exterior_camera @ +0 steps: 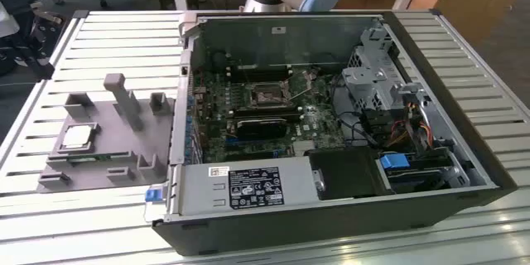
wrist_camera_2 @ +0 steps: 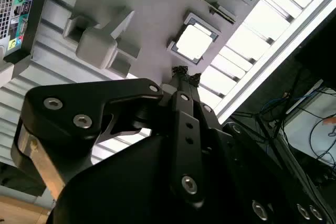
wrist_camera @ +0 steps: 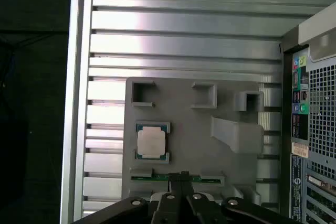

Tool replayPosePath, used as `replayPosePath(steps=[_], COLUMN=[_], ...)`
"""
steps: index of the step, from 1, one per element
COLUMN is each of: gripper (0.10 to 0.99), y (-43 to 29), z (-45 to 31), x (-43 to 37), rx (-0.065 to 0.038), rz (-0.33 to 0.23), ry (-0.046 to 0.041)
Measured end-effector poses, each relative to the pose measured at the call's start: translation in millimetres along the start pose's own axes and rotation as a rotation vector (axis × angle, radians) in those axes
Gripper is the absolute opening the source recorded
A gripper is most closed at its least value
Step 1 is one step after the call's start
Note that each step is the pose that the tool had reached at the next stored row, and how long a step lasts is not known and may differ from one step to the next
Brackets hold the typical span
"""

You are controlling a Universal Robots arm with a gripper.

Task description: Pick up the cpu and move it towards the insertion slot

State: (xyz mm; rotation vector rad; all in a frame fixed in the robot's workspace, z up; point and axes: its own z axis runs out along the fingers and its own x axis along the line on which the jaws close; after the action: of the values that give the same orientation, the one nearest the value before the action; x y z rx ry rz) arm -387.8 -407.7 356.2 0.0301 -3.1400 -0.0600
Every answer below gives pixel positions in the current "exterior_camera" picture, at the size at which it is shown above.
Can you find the silver CPU green edge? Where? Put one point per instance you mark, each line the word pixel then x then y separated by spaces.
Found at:
pixel 79 136

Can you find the CPU socket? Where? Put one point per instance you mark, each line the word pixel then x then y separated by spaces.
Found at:
pixel 265 94

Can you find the black RAM slot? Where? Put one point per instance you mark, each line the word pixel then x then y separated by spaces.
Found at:
pixel 267 116

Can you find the green RAM stick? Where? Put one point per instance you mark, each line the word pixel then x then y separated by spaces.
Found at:
pixel 88 158

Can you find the grey parts rack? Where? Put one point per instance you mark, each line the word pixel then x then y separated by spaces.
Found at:
pixel 124 153

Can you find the blue case latch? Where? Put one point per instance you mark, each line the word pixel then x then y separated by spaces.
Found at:
pixel 152 195

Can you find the grey power supply with labels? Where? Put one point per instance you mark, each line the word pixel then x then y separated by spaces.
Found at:
pixel 194 190

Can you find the thin metal locking lever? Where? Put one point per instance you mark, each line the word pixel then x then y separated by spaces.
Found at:
pixel 299 88

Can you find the green motherboard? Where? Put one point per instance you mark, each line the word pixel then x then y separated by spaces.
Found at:
pixel 314 116

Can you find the small silver heat sink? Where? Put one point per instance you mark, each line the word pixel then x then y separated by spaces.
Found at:
pixel 303 147

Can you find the grey metal drive cage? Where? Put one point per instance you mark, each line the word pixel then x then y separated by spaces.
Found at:
pixel 369 79

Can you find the blue disk carrier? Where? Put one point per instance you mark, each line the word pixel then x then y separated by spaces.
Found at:
pixel 393 161

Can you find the black open PC case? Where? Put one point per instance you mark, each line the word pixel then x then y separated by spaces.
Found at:
pixel 331 234

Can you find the black hard disk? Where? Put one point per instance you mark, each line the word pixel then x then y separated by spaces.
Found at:
pixel 418 178

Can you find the white sticker on case wall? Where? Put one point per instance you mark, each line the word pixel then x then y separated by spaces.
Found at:
pixel 278 30

